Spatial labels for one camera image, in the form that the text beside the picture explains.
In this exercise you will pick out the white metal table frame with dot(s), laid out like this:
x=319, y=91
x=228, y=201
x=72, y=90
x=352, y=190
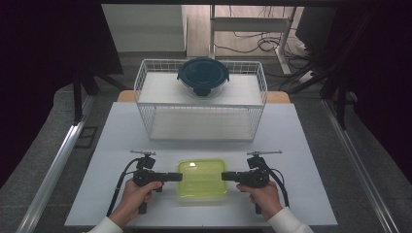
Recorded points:
x=249, y=24

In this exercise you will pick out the person's left hand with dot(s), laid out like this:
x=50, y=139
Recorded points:
x=132, y=202

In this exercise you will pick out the person's right hand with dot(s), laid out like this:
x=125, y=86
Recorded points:
x=264, y=199

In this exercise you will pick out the round dark blue lidded container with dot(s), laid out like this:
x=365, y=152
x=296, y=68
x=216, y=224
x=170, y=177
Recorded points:
x=203, y=75

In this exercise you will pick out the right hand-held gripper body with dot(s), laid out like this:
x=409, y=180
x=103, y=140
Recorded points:
x=257, y=176

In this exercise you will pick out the yellow-green rectangular container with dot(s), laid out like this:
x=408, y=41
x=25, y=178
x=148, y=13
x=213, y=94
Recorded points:
x=201, y=178

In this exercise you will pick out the dark curtain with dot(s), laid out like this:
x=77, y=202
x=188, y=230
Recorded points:
x=385, y=81
x=39, y=64

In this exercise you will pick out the aluminium rail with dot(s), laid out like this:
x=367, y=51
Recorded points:
x=55, y=168
x=359, y=165

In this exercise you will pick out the white cabinet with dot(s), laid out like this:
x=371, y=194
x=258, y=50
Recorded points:
x=145, y=29

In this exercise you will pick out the wooden table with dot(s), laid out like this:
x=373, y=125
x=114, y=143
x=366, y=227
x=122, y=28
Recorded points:
x=125, y=96

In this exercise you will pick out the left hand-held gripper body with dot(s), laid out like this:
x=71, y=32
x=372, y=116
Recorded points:
x=146, y=176

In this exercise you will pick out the black metal stand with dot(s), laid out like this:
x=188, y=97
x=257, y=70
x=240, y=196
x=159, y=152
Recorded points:
x=77, y=100
x=341, y=97

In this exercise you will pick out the black floor bracket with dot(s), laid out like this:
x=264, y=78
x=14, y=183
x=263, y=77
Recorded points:
x=86, y=137

